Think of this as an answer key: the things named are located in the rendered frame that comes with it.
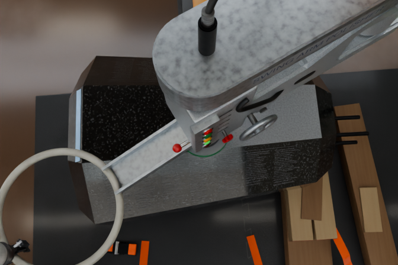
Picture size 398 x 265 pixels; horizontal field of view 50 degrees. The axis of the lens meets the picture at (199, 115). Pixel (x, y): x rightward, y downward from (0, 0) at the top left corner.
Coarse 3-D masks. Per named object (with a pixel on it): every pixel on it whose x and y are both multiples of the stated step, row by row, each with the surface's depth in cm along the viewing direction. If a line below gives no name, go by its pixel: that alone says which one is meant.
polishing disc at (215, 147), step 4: (220, 140) 180; (212, 144) 180; (216, 144) 180; (220, 144) 180; (224, 144) 181; (192, 148) 179; (204, 148) 179; (208, 148) 179; (212, 148) 179; (216, 148) 179; (220, 148) 179; (192, 152) 179; (200, 152) 179; (204, 152) 179; (208, 152) 179; (212, 152) 179; (216, 152) 180
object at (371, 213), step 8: (360, 192) 248; (368, 192) 248; (376, 192) 248; (360, 200) 248; (368, 200) 247; (376, 200) 247; (368, 208) 246; (376, 208) 246; (368, 216) 245; (376, 216) 245; (368, 224) 244; (376, 224) 244
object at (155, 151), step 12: (264, 108) 158; (156, 132) 166; (168, 132) 169; (180, 132) 168; (144, 144) 169; (156, 144) 170; (168, 144) 169; (120, 156) 168; (132, 156) 172; (144, 156) 170; (156, 156) 169; (168, 156) 168; (120, 168) 172; (132, 168) 171; (144, 168) 170; (156, 168) 164; (120, 180) 172; (132, 180) 166; (120, 192) 168
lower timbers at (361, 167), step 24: (336, 120) 262; (360, 120) 261; (360, 144) 257; (360, 168) 253; (360, 216) 246; (384, 216) 246; (288, 240) 241; (312, 240) 241; (360, 240) 250; (384, 240) 243; (288, 264) 239; (312, 264) 238; (384, 264) 239
